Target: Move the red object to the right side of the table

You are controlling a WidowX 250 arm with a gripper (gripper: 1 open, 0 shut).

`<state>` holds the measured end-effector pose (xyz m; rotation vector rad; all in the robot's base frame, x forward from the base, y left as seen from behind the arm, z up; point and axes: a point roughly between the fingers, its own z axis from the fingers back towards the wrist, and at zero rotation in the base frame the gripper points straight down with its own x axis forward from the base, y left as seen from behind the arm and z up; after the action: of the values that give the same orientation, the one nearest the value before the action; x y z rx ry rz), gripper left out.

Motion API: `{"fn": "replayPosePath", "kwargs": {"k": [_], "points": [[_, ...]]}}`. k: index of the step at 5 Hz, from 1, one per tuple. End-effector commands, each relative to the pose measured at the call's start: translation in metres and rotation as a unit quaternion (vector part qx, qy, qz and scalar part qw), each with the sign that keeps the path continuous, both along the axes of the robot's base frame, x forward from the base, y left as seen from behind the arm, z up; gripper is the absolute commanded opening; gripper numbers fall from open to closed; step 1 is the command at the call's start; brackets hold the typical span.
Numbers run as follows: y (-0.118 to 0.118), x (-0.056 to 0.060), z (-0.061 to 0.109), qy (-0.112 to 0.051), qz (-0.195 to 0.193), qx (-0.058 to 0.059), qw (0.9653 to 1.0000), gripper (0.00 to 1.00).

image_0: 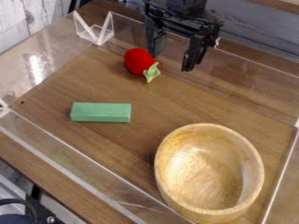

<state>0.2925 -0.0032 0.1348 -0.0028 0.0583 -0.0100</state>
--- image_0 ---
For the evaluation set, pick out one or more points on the green rectangular block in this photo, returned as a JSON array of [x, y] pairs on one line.
[[101, 112]]

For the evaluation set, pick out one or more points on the black clamp bracket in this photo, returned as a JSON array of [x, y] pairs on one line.
[[45, 215]]

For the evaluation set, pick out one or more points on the clear acrylic tray wall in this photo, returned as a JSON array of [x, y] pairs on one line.
[[95, 166]]

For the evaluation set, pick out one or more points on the wooden bowl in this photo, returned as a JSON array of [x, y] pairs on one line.
[[209, 172]]

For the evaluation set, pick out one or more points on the clear acrylic corner bracket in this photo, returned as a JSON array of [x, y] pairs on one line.
[[97, 34]]

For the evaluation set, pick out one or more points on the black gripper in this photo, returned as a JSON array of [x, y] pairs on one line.
[[187, 18]]

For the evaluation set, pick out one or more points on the red plush strawberry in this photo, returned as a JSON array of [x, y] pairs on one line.
[[141, 64]]

